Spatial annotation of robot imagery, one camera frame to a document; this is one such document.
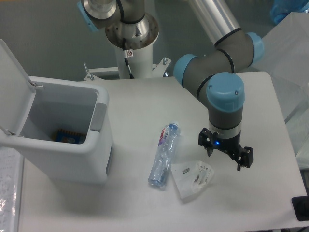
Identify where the translucent plastic box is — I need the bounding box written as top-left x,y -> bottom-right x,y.
263,13 -> 309,157

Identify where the white plastic bag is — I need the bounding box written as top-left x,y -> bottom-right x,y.
171,160 -> 214,199

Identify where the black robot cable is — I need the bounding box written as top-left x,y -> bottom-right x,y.
122,38 -> 135,79

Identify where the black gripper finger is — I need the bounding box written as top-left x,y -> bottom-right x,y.
198,128 -> 215,157
232,145 -> 253,171

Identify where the white trash can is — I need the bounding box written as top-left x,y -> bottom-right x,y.
0,77 -> 112,184

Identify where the blue and yellow snack packet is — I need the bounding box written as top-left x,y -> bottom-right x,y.
53,129 -> 86,144

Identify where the blue water jug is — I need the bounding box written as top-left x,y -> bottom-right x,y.
270,0 -> 309,25

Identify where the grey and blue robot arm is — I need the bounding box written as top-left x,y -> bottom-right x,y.
77,0 -> 264,168

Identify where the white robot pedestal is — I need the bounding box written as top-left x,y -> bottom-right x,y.
113,42 -> 155,79

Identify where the white trash can lid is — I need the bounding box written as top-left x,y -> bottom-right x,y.
0,40 -> 36,135

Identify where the black device at edge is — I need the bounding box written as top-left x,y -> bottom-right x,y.
291,196 -> 309,221

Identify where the clear plastic water bottle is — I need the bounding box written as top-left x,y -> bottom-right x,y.
148,121 -> 181,188

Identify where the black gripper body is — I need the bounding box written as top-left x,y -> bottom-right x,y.
208,130 -> 241,155

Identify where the paper sheet in plastic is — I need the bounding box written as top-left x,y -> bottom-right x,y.
0,147 -> 24,232

